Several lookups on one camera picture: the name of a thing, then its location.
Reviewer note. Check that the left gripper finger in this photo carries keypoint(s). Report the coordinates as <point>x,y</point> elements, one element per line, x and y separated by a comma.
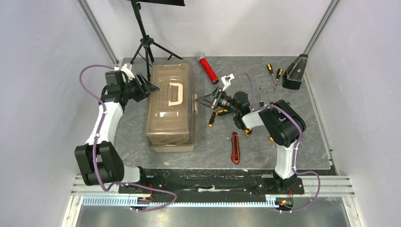
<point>141,80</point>
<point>150,89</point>

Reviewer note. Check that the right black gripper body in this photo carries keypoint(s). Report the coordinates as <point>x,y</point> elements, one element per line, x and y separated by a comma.
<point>215,100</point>

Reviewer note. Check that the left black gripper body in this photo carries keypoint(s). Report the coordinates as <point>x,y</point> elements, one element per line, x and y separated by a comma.
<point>134,91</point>

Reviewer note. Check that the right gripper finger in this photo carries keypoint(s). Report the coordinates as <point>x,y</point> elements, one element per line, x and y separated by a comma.
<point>208,101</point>
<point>215,93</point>

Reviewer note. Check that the translucent brown plastic toolbox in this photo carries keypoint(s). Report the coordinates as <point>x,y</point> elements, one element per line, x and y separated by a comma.
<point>172,112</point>

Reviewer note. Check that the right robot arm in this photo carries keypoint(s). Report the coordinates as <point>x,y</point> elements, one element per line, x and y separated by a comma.
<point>284,125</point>

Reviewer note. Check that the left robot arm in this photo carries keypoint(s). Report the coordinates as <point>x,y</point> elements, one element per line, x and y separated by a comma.
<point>98,160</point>

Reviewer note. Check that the black clear-lid tool case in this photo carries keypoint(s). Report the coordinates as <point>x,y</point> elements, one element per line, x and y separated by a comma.
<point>293,75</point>

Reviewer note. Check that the yellow black screwdriver large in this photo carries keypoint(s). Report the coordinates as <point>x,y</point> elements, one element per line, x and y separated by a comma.
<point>222,112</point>

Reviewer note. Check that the yellow black screwdriver small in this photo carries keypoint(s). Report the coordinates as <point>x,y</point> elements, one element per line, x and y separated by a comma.
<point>212,119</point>

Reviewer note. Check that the orange black utility knife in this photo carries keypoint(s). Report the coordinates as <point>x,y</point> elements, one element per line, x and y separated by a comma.
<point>248,132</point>

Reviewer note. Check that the red glitter flashlight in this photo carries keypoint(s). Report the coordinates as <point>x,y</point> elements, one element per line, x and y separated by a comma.
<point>208,69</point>

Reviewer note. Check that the red black utility knife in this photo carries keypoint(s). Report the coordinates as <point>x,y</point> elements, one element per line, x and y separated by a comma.
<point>235,156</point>

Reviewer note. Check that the yellow black screwdriver far left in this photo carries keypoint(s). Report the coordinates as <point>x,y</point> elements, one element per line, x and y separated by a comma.
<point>271,72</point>

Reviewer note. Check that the yellow black screwdriver far right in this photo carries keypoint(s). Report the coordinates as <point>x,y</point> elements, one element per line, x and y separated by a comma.
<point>278,75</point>

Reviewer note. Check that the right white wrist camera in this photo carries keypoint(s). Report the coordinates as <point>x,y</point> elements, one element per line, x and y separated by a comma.
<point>227,81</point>

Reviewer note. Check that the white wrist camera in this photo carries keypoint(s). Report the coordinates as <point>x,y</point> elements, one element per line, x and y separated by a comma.
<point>227,81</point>
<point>127,73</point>

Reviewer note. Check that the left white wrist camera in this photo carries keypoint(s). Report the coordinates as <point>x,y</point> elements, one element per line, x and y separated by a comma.
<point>127,73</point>

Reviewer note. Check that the black camera tripod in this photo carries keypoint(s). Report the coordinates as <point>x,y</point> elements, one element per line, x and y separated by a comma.
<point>144,49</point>

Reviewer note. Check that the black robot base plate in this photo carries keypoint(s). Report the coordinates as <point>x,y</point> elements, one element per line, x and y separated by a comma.
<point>214,185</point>

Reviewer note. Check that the aluminium frame rail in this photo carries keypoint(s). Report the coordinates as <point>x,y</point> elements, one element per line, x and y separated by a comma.
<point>335,206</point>

